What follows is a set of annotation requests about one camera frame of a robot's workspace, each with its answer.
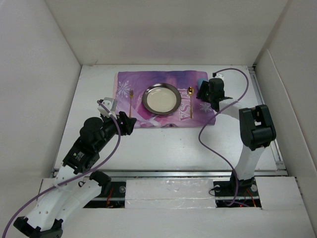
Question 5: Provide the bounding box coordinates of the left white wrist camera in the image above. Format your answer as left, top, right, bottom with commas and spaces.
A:
97, 97, 117, 119

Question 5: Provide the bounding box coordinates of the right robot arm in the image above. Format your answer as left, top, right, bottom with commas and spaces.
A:
196, 78, 276, 196

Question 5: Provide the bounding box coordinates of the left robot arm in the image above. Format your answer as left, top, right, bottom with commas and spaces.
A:
13, 112, 137, 238

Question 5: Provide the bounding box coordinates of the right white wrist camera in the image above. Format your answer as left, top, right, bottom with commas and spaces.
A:
212, 72, 224, 80

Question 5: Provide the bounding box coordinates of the purple pink printed cloth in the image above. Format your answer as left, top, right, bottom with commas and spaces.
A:
114, 70, 214, 128

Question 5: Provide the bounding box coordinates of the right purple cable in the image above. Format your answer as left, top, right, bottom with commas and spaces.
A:
198, 68, 249, 206

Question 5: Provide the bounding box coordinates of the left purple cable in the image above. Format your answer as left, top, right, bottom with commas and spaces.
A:
3, 100, 122, 238

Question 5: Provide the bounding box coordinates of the gold fork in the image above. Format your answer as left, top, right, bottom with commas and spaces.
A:
129, 88, 134, 117

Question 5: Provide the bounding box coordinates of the purple cable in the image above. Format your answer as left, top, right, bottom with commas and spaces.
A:
198, 68, 249, 206
3, 100, 122, 238

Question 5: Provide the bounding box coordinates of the blue plastic cup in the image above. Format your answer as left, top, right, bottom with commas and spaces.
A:
197, 78, 209, 90

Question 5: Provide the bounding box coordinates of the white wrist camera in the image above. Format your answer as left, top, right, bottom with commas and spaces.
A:
97, 97, 117, 119
212, 72, 224, 80

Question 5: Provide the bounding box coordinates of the round metal plate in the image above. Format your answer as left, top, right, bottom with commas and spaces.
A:
142, 83, 181, 115

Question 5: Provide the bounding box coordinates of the gold spoon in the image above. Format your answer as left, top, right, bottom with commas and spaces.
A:
187, 86, 194, 119

